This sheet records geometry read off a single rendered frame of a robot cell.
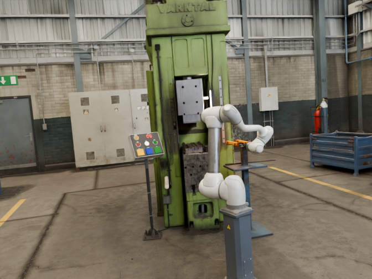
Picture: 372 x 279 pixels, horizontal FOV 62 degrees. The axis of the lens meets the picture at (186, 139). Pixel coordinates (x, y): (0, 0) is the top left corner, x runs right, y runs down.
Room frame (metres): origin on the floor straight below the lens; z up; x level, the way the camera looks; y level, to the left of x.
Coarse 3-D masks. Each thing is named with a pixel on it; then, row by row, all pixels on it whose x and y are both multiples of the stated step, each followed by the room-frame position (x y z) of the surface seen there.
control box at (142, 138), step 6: (156, 132) 3.53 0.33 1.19; (132, 138) 3.37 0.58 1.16; (138, 138) 3.40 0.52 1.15; (144, 138) 3.43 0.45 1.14; (150, 138) 3.46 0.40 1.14; (156, 138) 3.49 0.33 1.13; (132, 144) 3.33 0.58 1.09; (144, 144) 3.39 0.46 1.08; (150, 144) 3.42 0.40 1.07; (156, 144) 3.45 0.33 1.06; (132, 150) 3.33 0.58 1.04; (144, 150) 3.35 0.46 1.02; (162, 150) 3.44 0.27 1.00; (132, 156) 3.34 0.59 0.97; (138, 156) 3.28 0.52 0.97; (144, 156) 3.31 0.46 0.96; (150, 156) 3.36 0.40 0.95; (156, 156) 3.42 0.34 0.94
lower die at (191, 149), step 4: (188, 144) 3.86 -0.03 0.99; (192, 144) 3.74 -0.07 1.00; (196, 144) 3.71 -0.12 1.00; (200, 144) 3.74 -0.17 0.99; (184, 148) 3.72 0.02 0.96; (188, 148) 3.59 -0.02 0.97; (192, 148) 3.59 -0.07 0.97; (196, 148) 3.60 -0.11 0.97; (200, 148) 3.60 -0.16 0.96; (188, 152) 3.59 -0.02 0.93; (192, 152) 3.59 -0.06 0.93; (196, 152) 3.60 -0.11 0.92
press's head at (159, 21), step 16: (160, 0) 3.74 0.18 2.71; (176, 0) 3.70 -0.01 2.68; (192, 0) 3.71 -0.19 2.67; (208, 0) 3.81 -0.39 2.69; (160, 16) 3.69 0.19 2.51; (176, 16) 3.70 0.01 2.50; (192, 16) 3.69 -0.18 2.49; (208, 16) 3.72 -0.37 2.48; (224, 16) 3.73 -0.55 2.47; (160, 32) 3.66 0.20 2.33; (176, 32) 3.67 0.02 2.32; (192, 32) 3.68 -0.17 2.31; (208, 32) 3.71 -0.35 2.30; (224, 32) 3.77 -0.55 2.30
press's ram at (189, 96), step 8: (184, 80) 3.59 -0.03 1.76; (192, 80) 3.60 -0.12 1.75; (200, 80) 3.60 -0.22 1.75; (176, 88) 3.59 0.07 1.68; (184, 88) 3.59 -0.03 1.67; (192, 88) 3.60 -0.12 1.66; (200, 88) 3.60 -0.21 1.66; (176, 96) 3.76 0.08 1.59; (184, 96) 3.59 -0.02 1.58; (192, 96) 3.60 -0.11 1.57; (200, 96) 3.60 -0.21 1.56; (176, 104) 3.94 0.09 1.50; (184, 104) 3.59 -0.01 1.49; (192, 104) 3.60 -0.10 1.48; (200, 104) 3.60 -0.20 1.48; (184, 112) 3.59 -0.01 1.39; (192, 112) 3.60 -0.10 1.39; (200, 112) 3.60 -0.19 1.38
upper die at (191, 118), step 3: (198, 114) 3.60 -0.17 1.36; (183, 117) 3.59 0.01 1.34; (186, 117) 3.59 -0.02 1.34; (189, 117) 3.59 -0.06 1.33; (192, 117) 3.60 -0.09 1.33; (195, 117) 3.60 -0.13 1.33; (198, 117) 3.60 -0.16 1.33; (183, 120) 3.59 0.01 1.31; (186, 120) 3.59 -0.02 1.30; (189, 120) 3.59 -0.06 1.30; (192, 120) 3.60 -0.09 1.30; (195, 120) 3.60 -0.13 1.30; (198, 120) 3.60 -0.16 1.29
